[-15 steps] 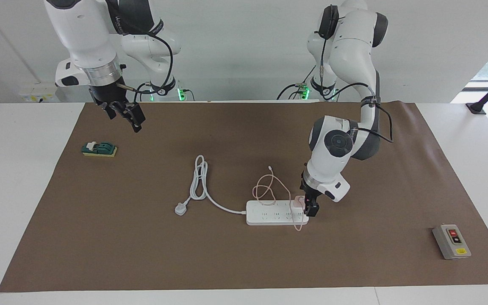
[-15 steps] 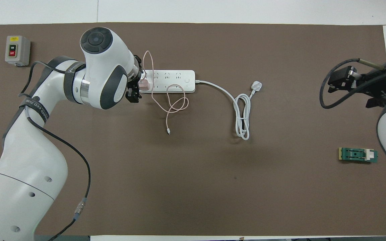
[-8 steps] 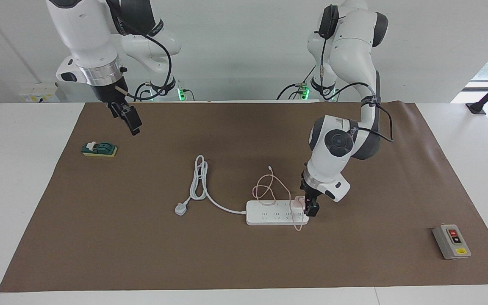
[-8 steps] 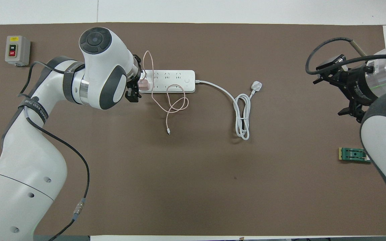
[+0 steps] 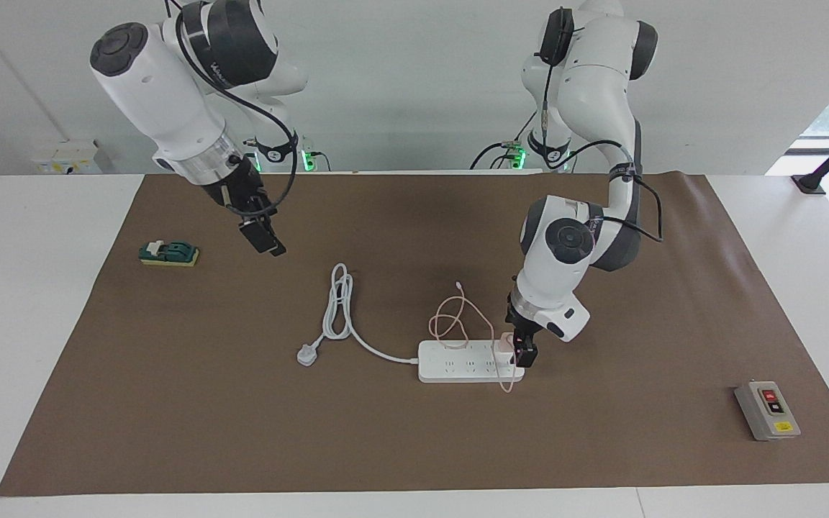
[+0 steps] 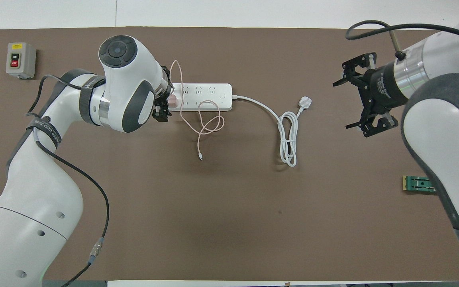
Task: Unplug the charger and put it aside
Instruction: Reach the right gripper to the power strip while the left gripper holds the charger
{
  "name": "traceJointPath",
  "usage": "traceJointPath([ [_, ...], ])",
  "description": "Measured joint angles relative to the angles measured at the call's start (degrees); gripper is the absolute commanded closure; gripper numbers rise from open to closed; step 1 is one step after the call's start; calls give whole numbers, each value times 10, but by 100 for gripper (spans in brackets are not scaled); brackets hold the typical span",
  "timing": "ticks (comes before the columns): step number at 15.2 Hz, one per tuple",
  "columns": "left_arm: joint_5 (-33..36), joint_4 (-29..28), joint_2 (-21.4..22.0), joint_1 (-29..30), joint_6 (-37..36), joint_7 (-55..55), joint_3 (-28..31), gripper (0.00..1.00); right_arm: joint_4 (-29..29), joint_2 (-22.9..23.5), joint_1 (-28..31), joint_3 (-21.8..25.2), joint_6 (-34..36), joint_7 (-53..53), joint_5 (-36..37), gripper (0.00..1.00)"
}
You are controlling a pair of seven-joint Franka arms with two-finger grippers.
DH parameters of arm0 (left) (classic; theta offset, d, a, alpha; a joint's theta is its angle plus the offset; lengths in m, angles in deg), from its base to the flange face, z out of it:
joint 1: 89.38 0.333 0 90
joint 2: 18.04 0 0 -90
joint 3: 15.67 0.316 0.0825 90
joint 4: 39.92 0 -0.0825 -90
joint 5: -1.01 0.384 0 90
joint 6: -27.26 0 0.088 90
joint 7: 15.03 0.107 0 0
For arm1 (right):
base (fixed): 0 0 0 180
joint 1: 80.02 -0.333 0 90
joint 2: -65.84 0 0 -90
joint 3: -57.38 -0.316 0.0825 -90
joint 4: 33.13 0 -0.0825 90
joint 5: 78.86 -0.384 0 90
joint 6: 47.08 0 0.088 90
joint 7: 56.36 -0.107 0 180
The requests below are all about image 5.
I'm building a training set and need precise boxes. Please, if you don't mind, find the white box with yellow label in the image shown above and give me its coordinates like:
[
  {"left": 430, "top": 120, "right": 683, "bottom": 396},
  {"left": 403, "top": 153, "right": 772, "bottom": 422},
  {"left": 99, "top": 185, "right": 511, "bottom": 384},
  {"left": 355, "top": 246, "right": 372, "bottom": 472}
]
[{"left": 33, "top": 140, "right": 102, "bottom": 175}]

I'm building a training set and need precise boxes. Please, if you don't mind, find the green knife switch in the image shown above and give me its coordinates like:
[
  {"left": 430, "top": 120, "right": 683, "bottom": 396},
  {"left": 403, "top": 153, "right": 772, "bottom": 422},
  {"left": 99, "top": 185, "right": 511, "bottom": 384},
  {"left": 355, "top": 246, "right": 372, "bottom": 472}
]
[{"left": 139, "top": 240, "right": 200, "bottom": 268}]

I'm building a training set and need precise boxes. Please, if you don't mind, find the grey push-button switch box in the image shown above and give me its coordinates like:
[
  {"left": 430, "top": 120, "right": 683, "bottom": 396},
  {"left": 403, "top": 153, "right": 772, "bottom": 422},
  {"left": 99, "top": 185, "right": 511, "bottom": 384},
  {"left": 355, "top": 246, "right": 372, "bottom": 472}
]
[{"left": 735, "top": 381, "right": 802, "bottom": 442}]

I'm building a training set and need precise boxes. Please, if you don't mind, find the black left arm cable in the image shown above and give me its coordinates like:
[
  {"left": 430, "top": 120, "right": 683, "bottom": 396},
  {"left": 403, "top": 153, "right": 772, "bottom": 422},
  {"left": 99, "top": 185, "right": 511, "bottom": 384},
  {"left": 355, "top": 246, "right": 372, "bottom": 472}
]
[{"left": 538, "top": 7, "right": 665, "bottom": 243}]

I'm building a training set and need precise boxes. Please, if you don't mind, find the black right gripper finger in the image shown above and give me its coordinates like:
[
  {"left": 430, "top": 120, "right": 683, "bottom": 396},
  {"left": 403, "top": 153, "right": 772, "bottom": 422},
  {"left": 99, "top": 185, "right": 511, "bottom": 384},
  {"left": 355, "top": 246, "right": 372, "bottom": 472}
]
[
  {"left": 260, "top": 212, "right": 287, "bottom": 258},
  {"left": 238, "top": 216, "right": 275, "bottom": 254}
]

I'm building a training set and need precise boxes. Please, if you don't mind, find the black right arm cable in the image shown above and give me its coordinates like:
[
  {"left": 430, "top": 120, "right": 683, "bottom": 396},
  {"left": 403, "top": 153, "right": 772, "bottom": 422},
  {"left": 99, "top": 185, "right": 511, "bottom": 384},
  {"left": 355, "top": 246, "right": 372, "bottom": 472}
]
[{"left": 166, "top": 0, "right": 300, "bottom": 217}]

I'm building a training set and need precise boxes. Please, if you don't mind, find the white power strip with cord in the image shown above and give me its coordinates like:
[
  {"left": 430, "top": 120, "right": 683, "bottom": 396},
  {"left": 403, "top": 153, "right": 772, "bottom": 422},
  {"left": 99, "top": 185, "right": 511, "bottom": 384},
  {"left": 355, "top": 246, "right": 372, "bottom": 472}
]
[{"left": 296, "top": 263, "right": 527, "bottom": 383}]

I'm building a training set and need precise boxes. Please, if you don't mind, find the pink charging cable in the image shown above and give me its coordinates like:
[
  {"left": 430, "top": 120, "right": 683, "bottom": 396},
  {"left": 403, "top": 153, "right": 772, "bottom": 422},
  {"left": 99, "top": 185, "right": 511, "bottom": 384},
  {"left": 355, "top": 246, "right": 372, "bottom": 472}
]
[{"left": 429, "top": 282, "right": 520, "bottom": 394}]

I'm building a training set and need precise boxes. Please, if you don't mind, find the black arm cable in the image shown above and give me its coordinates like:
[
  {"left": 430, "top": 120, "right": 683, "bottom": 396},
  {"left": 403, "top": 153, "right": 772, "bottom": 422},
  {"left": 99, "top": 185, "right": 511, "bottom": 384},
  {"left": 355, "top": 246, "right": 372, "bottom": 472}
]
[
  {"left": 538, "top": 7, "right": 665, "bottom": 243},
  {"left": 166, "top": 0, "right": 300, "bottom": 217}
]

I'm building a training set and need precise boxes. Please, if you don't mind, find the brown table mat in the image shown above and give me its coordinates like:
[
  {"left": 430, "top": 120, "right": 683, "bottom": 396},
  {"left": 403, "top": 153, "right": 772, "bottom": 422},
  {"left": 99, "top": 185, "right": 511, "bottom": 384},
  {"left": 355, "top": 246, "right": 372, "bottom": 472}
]
[{"left": 0, "top": 171, "right": 829, "bottom": 497}]

